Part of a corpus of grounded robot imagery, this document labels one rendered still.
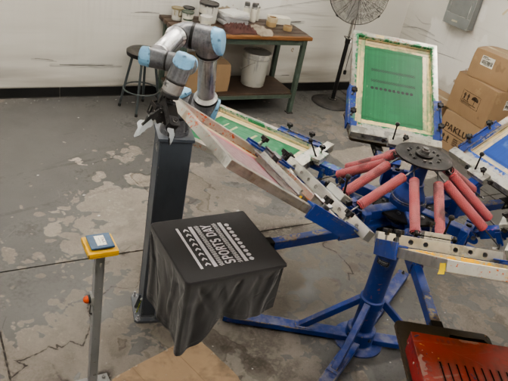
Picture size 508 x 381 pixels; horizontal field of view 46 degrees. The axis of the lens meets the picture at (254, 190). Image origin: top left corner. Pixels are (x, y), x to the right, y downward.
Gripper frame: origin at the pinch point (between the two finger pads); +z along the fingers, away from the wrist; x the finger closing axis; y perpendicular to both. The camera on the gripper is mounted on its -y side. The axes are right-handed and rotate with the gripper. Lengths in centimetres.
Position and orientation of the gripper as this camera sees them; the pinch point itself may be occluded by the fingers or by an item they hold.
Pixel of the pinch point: (153, 142)
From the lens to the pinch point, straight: 227.9
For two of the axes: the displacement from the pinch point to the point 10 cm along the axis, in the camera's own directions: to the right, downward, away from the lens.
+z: -4.2, 8.4, 3.4
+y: -4.6, -5.2, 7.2
